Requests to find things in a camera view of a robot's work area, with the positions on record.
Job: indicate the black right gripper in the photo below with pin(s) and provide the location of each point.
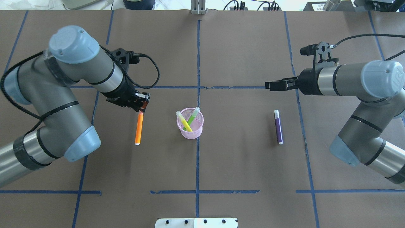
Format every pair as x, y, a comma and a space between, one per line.
308, 81

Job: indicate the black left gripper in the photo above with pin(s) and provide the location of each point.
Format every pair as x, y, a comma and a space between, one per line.
121, 92

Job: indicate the orange marker pen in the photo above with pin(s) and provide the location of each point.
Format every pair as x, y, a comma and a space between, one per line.
139, 128

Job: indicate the yellow marker pen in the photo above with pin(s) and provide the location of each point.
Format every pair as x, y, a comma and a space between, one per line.
183, 121

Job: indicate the purple marker pen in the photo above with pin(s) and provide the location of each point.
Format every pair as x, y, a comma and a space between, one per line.
278, 127

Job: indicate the green marker pen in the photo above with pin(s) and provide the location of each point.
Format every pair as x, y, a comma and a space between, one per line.
193, 115

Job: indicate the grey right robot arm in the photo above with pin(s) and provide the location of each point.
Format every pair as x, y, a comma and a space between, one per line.
379, 85

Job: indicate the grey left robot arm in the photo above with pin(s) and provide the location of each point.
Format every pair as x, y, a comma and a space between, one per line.
41, 87

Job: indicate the pink mesh pen holder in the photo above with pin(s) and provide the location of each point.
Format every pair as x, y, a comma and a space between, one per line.
196, 125

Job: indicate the metal cup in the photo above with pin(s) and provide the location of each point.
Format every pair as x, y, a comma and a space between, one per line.
331, 5

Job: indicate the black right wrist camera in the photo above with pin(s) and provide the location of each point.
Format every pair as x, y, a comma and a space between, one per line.
322, 54

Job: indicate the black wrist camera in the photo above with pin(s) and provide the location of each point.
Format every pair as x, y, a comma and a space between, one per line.
322, 54
126, 57

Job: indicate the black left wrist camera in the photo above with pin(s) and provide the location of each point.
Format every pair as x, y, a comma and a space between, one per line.
126, 57

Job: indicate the aluminium frame post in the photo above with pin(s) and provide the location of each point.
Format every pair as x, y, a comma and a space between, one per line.
198, 7

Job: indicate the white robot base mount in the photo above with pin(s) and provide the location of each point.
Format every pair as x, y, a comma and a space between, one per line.
197, 223

